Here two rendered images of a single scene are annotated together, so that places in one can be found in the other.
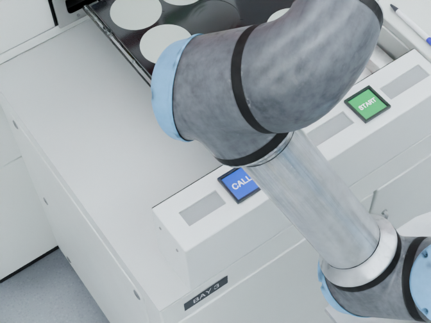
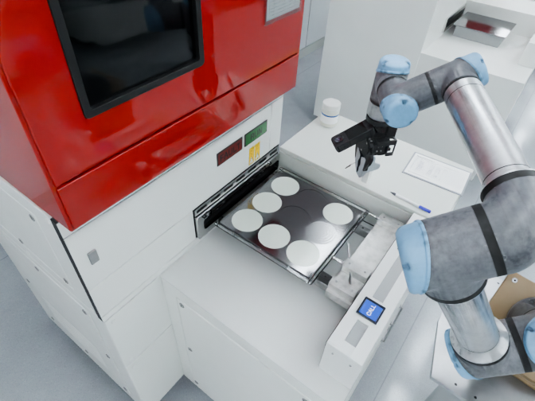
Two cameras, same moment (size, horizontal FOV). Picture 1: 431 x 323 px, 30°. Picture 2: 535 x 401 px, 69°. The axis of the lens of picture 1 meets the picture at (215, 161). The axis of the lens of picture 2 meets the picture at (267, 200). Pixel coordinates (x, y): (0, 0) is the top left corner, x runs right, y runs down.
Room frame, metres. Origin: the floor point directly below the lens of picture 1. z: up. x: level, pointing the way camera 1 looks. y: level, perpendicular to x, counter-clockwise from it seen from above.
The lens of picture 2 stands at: (0.29, 0.42, 1.83)
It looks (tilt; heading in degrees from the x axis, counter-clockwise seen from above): 44 degrees down; 337
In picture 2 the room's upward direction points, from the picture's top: 4 degrees clockwise
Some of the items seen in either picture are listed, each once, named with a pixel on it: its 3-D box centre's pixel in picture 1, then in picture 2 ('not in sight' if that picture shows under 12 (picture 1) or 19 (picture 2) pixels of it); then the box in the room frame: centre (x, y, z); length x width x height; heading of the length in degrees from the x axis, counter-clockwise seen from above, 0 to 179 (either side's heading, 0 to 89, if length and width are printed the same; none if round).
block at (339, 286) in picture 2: not in sight; (343, 288); (0.78, -0.04, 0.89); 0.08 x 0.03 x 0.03; 33
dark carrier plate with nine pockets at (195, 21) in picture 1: (213, 19); (293, 217); (1.08, -0.01, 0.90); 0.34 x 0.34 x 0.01; 33
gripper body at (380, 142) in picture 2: not in sight; (377, 134); (1.02, -0.20, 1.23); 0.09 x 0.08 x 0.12; 82
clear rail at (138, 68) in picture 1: (134, 63); (260, 251); (0.98, 0.14, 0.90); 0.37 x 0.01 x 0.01; 33
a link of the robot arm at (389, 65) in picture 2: not in sight; (390, 81); (1.01, -0.19, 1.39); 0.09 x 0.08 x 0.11; 156
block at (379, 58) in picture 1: (378, 61); (389, 223); (0.96, -0.31, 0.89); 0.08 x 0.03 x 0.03; 33
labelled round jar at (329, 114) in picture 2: not in sight; (329, 113); (1.47, -0.32, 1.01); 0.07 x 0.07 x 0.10
